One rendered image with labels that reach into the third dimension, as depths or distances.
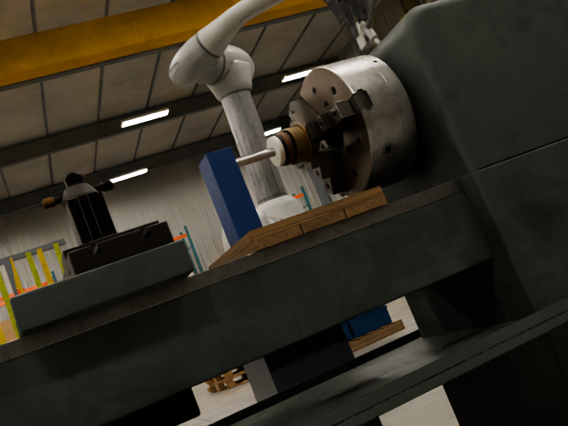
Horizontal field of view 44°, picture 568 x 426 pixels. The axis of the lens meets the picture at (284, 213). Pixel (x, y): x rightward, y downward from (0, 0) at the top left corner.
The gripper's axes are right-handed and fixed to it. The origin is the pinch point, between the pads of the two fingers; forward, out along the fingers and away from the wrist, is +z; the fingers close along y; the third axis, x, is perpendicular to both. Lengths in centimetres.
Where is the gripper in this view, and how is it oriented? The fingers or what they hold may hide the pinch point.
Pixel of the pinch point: (363, 35)
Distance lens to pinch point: 196.3
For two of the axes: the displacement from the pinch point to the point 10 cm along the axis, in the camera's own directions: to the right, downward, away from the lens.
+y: -8.7, 3.0, -3.8
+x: 3.1, -2.6, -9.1
